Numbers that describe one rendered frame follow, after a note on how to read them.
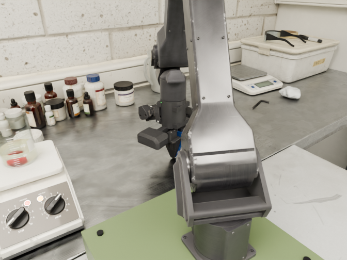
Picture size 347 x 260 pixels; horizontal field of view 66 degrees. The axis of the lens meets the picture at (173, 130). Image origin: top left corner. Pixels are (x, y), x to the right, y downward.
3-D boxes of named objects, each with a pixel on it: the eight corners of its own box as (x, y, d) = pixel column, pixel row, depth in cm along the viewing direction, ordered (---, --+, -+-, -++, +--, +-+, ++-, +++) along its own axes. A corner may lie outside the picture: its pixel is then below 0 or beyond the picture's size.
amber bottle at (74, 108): (67, 118, 85) (61, 92, 81) (71, 113, 88) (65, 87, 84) (78, 117, 85) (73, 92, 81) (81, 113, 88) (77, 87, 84)
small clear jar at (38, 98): (38, 120, 84) (33, 100, 80) (22, 118, 85) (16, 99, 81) (49, 112, 89) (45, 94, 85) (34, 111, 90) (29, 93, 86)
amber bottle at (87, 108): (92, 111, 90) (88, 88, 86) (96, 114, 87) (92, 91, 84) (83, 113, 88) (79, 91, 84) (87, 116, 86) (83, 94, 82)
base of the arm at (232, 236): (257, 254, 30) (265, 214, 28) (212, 282, 27) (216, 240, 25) (219, 216, 36) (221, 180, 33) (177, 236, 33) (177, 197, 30)
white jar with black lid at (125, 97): (112, 101, 97) (110, 82, 93) (129, 97, 100) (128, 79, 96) (120, 108, 92) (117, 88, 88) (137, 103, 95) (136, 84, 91)
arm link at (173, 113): (206, 88, 63) (185, 84, 67) (156, 114, 50) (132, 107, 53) (205, 120, 67) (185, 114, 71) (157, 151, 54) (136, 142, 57)
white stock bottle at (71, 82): (64, 108, 91) (57, 78, 86) (81, 103, 95) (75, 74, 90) (71, 114, 87) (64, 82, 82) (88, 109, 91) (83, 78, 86)
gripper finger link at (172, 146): (183, 135, 61) (162, 129, 64) (173, 142, 58) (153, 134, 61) (183, 161, 64) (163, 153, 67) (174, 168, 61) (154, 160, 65)
